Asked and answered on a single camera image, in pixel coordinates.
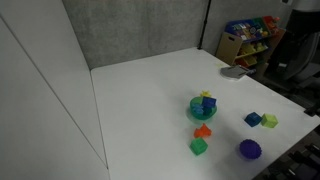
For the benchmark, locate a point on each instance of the yellow star shaped toy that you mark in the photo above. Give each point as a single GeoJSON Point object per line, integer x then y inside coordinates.
{"type": "Point", "coordinates": [205, 93]}

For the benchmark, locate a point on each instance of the light blue knobby toy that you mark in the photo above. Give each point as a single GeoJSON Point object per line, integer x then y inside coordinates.
{"type": "Point", "coordinates": [198, 108]}

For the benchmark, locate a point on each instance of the green plastic bowl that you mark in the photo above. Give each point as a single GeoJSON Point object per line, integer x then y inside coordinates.
{"type": "Point", "coordinates": [199, 115]}

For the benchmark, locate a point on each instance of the orange toy block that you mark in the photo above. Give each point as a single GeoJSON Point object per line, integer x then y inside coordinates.
{"type": "Point", "coordinates": [202, 131]}

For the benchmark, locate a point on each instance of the dark blue cube toy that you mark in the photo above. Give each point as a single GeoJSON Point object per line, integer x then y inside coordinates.
{"type": "Point", "coordinates": [253, 119]}

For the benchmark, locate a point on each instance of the wooden toy shelf with bins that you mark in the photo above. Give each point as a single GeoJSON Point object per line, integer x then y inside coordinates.
{"type": "Point", "coordinates": [249, 40]}

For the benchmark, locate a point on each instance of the lime green cube toy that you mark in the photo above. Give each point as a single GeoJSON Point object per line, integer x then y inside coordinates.
{"type": "Point", "coordinates": [269, 120]}

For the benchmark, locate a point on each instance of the grey flat pad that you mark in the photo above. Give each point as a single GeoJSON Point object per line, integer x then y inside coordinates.
{"type": "Point", "coordinates": [234, 72]}

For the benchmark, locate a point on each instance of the black vertical pole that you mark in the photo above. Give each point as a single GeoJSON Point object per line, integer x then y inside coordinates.
{"type": "Point", "coordinates": [204, 25]}

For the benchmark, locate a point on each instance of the purple spiky ball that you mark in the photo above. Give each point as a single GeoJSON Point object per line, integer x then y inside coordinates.
{"type": "Point", "coordinates": [250, 149]}

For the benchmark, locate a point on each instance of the black equipment under table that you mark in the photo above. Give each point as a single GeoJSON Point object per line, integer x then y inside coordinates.
{"type": "Point", "coordinates": [295, 160]}

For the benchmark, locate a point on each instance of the black table edge clamp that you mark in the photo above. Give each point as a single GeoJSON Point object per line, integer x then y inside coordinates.
{"type": "Point", "coordinates": [312, 109]}

